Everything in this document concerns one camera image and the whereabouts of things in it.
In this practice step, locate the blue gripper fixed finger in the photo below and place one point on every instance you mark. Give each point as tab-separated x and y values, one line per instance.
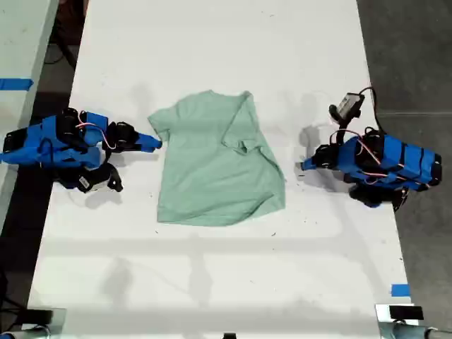
311	161
150	140

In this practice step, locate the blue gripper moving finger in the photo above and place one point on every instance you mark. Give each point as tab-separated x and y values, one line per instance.
147	148
311	168

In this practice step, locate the pale green T-shirt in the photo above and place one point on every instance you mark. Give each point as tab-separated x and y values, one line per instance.
215	169

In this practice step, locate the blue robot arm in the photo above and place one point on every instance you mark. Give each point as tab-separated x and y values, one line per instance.
395	159
46	141

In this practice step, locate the long blue tape strip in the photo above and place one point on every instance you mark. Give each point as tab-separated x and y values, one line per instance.
16	84

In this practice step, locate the pale side table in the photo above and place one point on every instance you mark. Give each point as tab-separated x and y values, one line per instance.
21	39

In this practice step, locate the short blue tape strip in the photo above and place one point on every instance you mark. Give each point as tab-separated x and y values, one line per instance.
400	290

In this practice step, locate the small black box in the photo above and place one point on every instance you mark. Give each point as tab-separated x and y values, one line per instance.
39	315
406	313

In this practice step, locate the grey metal tube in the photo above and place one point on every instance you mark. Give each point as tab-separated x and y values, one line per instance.
24	333
409	331

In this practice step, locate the black camera box white label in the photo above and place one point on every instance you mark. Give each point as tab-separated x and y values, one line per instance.
88	181

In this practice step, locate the grey camera box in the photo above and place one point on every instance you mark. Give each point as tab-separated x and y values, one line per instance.
349	103

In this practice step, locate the metal table bracket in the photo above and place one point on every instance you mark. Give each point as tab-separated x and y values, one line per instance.
381	312
59	316

